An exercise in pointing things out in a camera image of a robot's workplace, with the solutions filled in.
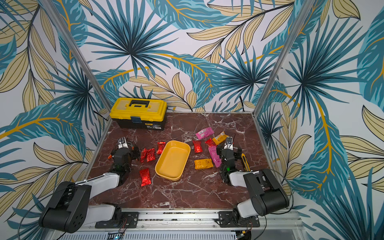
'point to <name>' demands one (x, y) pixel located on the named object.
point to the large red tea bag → (198, 148)
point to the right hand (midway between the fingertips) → (232, 144)
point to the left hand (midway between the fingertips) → (127, 147)
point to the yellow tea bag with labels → (220, 138)
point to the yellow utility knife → (245, 162)
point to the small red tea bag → (210, 142)
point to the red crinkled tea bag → (143, 157)
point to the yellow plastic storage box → (172, 159)
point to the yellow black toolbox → (139, 113)
